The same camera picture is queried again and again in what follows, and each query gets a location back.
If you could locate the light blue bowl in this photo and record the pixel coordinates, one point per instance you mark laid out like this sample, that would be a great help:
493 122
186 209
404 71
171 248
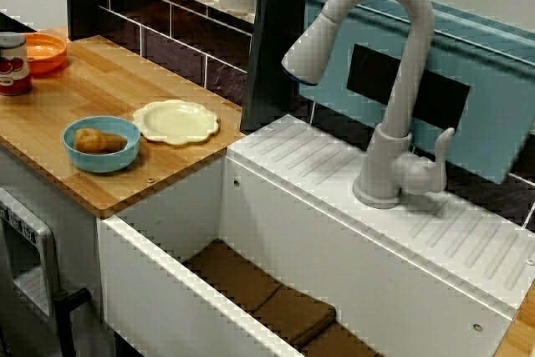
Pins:
100 162

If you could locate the tomato soup can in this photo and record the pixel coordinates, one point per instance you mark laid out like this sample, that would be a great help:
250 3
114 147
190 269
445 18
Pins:
14 68

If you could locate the dark upright panel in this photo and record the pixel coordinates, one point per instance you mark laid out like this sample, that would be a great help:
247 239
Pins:
276 60

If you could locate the white toy sink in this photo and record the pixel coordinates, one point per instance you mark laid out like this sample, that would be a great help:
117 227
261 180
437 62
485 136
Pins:
334 227

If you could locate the cream scalloped plate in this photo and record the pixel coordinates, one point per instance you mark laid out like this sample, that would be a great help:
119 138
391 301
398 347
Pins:
175 123

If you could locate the brown folded cloth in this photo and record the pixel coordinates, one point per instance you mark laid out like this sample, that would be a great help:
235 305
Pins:
284 302

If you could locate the brown toy croissant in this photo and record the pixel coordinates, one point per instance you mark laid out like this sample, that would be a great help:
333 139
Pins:
96 141

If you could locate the grey toy faucet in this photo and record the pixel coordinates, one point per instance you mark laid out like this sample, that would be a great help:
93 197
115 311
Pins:
414 60

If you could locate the teal plastic bin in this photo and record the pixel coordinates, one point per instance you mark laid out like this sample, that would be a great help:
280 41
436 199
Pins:
493 93

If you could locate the orange toy frying pan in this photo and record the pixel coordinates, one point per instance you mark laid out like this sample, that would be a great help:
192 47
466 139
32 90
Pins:
46 54

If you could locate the grey toy dishwasher front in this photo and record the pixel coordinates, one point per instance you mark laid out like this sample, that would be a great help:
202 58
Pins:
25 269

